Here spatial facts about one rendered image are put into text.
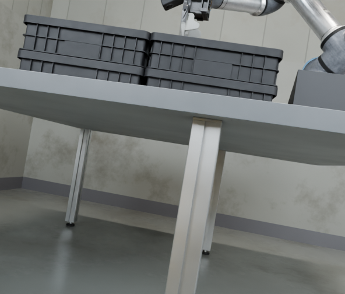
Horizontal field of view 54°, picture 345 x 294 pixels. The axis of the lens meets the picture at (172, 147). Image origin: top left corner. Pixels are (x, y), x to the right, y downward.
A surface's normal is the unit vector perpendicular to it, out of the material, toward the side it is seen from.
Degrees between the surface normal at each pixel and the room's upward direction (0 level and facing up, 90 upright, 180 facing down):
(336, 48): 103
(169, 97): 90
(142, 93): 90
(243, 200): 90
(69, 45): 90
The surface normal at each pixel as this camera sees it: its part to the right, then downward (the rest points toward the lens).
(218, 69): -0.06, -0.04
